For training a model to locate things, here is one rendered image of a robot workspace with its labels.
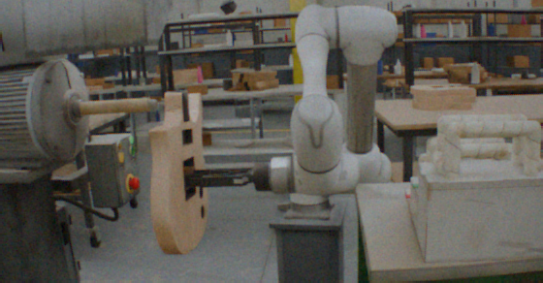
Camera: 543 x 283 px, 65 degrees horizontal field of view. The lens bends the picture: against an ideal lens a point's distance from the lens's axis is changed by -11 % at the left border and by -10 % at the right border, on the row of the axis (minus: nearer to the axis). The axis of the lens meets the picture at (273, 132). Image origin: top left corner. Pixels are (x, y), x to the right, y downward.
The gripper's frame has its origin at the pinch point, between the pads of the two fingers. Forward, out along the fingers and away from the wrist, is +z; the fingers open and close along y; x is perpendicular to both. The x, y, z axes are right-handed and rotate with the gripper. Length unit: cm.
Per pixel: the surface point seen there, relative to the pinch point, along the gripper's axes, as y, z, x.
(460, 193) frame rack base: -25, -60, -1
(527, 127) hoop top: -26, -74, 11
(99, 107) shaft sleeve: -9.1, 19.3, 19.1
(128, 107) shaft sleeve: -9.1, 11.5, 18.6
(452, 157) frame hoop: -24, -58, 6
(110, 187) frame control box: 14.4, 30.1, -4.8
